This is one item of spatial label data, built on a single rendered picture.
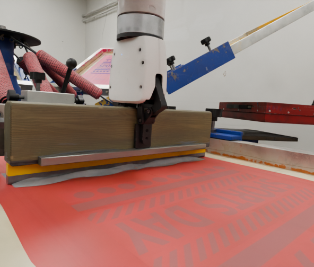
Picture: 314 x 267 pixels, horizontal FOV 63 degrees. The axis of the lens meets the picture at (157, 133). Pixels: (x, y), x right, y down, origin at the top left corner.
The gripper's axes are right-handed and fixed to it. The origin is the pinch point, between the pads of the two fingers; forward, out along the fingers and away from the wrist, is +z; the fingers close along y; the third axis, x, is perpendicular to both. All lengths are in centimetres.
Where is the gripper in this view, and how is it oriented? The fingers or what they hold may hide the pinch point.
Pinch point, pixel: (135, 134)
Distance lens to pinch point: 43.3
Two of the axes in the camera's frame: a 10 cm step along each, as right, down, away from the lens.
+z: -0.6, 9.9, 1.2
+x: 7.4, -0.4, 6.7
